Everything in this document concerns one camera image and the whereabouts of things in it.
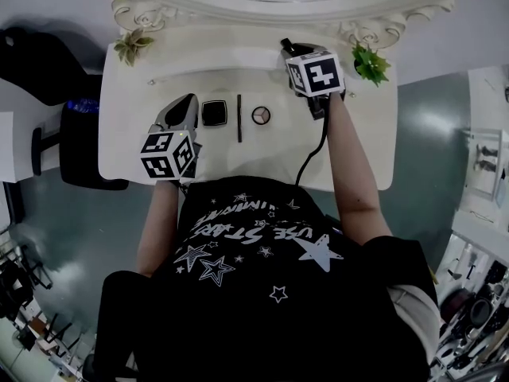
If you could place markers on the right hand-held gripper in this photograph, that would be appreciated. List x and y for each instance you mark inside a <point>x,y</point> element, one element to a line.
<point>318,76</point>

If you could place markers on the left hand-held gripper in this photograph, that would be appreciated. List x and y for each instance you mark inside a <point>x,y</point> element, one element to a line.
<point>163,157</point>

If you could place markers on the black square compact case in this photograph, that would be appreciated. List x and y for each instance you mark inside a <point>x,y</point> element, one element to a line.
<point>214,113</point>

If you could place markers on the black lipstick tube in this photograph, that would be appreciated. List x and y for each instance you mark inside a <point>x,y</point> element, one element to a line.
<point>287,45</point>

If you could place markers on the dark makeup pencil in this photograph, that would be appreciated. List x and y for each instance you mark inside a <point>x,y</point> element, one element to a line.
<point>239,118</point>

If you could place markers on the round compact with clear lid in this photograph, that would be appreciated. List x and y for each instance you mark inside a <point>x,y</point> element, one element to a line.
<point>261,115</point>

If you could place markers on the person's right forearm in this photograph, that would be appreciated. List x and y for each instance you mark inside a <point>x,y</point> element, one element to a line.
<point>356,181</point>

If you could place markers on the person's left forearm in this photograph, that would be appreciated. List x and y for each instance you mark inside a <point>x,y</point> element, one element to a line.
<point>159,229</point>

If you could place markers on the white vanity table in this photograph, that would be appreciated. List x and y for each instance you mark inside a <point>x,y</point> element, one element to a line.
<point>278,157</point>

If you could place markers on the bright green potted plant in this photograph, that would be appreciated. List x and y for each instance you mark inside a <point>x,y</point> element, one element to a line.
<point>371,65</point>

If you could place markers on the pale leafy potted plant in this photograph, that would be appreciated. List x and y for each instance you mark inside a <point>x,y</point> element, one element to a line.
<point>133,46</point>

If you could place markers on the white oval carved mirror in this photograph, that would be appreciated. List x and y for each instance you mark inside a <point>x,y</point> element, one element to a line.
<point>258,10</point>

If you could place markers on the blue water bottle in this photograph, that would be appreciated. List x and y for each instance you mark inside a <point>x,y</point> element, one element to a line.
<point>82,105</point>

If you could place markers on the black office chair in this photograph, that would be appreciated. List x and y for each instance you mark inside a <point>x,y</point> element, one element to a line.
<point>83,149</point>

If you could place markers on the white side table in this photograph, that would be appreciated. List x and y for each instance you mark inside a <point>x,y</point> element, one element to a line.
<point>12,145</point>

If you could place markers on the white cluttered shelf unit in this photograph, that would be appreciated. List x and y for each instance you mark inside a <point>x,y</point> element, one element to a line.
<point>483,165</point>

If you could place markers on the black star-print t-shirt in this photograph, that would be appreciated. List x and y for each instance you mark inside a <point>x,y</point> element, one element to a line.
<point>258,324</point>

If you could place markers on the pile of black equipment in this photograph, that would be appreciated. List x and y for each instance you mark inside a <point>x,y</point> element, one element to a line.
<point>20,285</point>

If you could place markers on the light grey trousers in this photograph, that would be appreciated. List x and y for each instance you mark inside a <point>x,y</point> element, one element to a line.
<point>417,324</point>

